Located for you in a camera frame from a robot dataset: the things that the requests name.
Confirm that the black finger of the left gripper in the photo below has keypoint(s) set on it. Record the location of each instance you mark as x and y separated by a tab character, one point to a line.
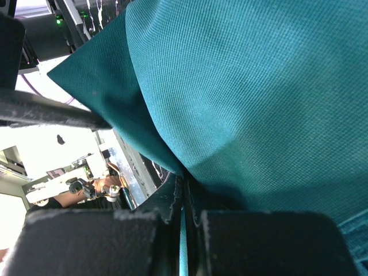
22	109

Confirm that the teal cloth napkin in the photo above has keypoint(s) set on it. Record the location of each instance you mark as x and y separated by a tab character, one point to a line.
263	102

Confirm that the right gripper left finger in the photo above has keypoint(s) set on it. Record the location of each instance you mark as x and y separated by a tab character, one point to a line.
143	241

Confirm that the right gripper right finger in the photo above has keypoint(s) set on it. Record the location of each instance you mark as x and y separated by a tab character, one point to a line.
221	241

